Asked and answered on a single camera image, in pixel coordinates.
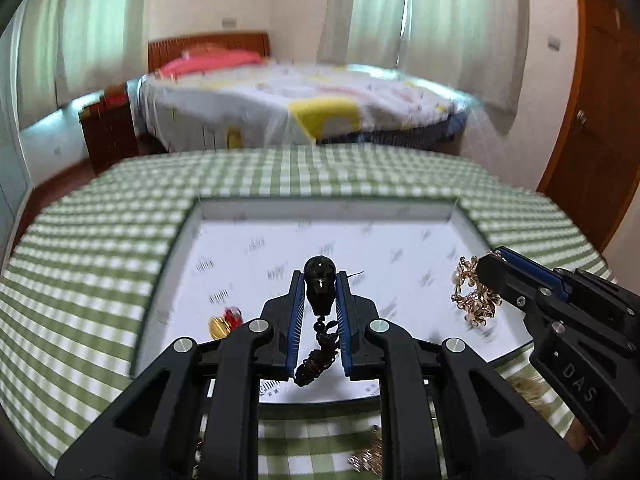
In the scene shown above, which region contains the wide pale green curtain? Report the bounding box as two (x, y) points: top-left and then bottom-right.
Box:
(400, 0), (531, 136)

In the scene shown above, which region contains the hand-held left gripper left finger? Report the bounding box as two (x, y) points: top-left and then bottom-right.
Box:
(55, 270), (306, 480)

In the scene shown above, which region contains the bed with patterned sheet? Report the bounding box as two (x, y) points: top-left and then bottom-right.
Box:
(137, 62), (476, 150)

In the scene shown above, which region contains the pink pillow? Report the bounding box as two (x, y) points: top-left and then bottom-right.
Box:
(155, 50), (266, 79)

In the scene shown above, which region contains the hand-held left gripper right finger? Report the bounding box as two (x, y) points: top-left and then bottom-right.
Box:
(336, 270), (586, 480)

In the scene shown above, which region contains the black gourd pendant with beads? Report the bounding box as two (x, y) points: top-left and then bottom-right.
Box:
(294, 256), (346, 388)

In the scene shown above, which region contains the narrow pale green curtain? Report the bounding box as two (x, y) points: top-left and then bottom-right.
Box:
(319, 0), (408, 68)

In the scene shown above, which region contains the white printed jewelry box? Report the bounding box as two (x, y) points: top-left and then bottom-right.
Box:
(129, 196), (536, 406)

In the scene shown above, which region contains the gold flower chain with pearls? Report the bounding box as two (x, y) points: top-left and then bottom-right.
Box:
(451, 255), (503, 331)

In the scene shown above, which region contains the wooden headboard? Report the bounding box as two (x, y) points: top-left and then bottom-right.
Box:
(147, 32), (271, 73)

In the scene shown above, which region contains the blue plaid bed cover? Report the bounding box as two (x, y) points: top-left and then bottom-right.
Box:
(320, 114), (471, 149)

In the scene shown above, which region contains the dark wooden nightstand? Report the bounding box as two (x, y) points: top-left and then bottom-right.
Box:
(77, 92), (141, 176)

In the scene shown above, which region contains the brown wooden door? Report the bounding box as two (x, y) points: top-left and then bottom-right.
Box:
(536, 0), (640, 271)

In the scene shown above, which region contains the red and yellow knot charm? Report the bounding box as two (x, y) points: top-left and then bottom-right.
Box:
(208, 307), (246, 342)

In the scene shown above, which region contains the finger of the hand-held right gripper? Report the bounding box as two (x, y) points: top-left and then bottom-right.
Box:
(496, 246), (574, 297)
(475, 255), (557, 315)

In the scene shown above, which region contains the gold link chain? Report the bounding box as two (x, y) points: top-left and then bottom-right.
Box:
(347, 425), (383, 473)

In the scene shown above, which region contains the green checked tablecloth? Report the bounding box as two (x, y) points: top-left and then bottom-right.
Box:
(0, 144), (618, 480)

